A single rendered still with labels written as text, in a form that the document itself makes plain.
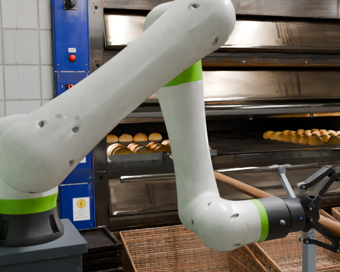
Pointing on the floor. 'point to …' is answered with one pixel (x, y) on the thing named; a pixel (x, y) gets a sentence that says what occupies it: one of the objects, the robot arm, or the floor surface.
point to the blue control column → (61, 53)
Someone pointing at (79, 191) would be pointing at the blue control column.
